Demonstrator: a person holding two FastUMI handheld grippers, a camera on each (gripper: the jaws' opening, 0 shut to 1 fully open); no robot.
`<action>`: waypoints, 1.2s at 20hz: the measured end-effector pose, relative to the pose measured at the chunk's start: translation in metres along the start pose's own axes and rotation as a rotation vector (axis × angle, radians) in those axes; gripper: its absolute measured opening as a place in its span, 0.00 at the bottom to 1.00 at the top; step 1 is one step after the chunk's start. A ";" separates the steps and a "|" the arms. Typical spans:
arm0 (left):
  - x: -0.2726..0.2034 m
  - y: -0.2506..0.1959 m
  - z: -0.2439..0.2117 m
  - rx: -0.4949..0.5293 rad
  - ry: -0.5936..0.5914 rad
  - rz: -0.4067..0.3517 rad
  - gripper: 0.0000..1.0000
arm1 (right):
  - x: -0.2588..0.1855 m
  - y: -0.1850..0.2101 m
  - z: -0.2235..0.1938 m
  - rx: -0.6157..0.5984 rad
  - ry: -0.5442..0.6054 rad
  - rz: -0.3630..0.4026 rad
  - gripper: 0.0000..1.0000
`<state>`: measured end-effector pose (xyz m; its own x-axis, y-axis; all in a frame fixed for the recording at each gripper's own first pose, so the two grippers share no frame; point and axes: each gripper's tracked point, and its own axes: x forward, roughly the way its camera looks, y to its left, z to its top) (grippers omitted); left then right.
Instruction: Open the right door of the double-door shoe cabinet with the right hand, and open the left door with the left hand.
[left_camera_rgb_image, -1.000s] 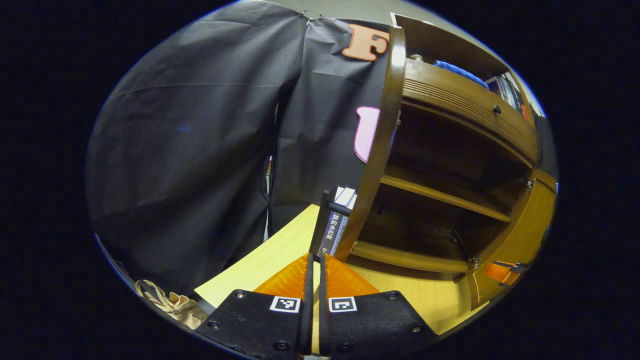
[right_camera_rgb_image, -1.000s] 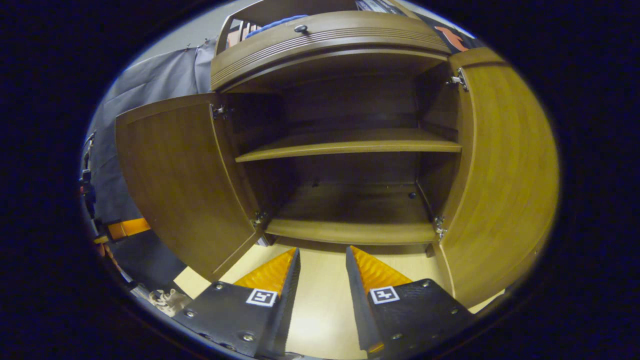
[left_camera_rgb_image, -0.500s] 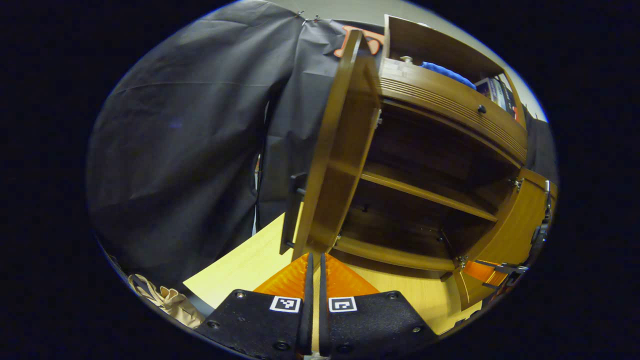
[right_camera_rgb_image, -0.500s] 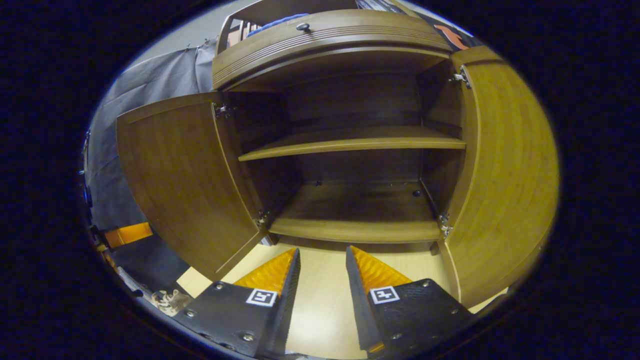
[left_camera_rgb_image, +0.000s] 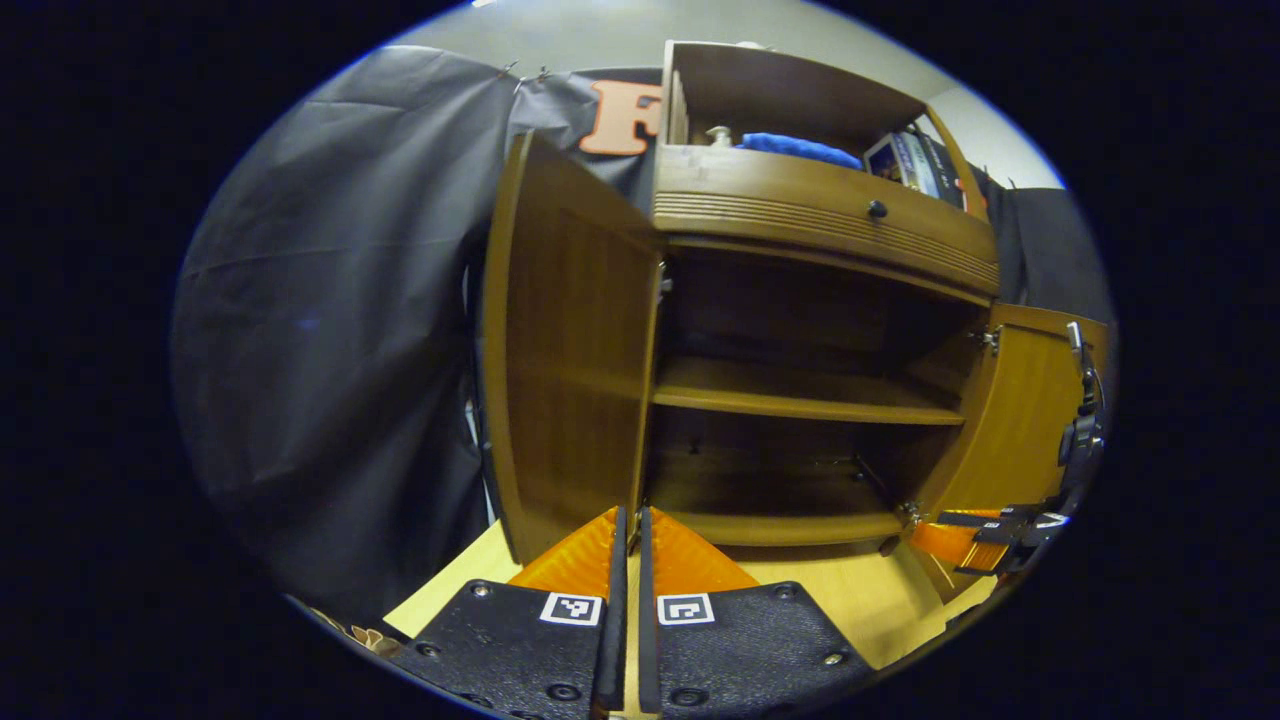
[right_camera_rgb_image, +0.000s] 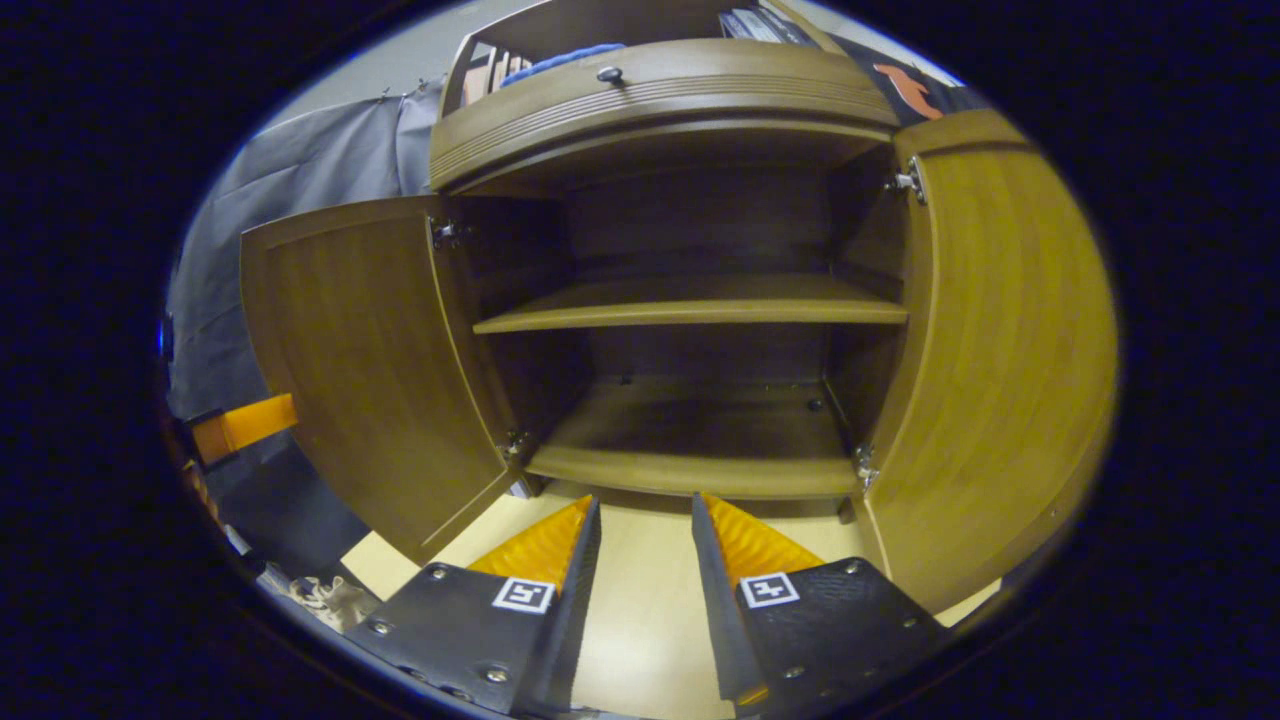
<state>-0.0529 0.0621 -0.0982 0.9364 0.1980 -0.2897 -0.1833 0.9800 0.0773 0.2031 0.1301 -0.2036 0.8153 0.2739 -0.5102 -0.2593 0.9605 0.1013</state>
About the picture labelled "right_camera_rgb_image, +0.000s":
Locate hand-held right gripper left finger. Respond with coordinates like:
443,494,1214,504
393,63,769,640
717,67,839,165
345,495,603,713

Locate folded blue towel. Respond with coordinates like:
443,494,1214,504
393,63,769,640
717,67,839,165
500,42,626,89

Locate wooden shoe cabinet door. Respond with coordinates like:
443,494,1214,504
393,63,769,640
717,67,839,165
240,195,546,566
855,108,1119,616

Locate light grey book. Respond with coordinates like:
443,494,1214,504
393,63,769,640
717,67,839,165
738,7,791,45

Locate wooden double-door shoe cabinet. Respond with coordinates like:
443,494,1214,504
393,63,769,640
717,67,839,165
240,0,1119,616

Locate wooden cabinet drawer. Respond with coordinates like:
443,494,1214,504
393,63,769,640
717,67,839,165
430,38,901,194

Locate pale crumpled cloth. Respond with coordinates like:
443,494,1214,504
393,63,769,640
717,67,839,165
265,565,381,633

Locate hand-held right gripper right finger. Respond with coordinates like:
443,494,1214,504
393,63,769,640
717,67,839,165
692,492,951,713

